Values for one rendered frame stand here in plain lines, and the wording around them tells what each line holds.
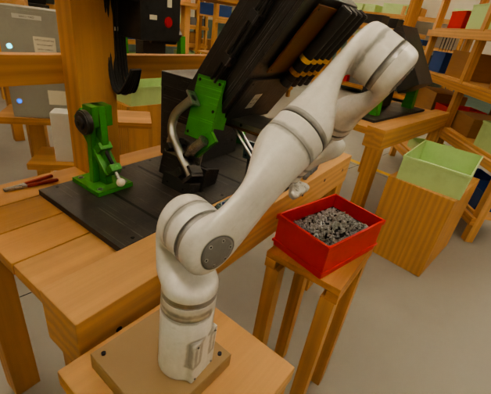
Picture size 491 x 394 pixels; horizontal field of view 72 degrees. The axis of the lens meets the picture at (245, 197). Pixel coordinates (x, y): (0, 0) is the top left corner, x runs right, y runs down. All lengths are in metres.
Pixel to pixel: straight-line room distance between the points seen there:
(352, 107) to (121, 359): 0.65
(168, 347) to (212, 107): 0.77
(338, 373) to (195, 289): 1.44
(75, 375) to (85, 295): 0.16
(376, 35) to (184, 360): 0.61
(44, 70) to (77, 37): 0.16
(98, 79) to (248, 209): 0.93
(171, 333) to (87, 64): 0.93
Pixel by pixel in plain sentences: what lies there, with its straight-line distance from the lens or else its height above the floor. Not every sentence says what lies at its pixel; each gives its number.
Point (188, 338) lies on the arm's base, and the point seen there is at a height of 0.99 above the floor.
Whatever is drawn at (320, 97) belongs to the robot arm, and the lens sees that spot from 0.54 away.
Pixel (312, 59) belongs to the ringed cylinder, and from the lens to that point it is 1.23.
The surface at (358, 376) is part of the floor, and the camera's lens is 1.93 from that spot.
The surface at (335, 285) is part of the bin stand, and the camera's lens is 1.06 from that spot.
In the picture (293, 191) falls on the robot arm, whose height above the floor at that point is 1.05.
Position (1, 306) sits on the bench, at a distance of 1.47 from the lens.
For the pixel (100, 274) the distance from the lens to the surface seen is 0.86.
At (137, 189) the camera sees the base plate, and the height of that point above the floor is 0.90.
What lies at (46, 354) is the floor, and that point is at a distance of 1.91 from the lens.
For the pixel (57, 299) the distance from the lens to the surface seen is 0.82.
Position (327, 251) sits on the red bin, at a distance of 0.99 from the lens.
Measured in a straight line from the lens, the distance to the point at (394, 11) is 9.98.
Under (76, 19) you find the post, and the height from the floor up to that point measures 1.39.
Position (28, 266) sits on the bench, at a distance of 0.95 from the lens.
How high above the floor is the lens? 1.46
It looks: 28 degrees down
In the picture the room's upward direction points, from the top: 8 degrees clockwise
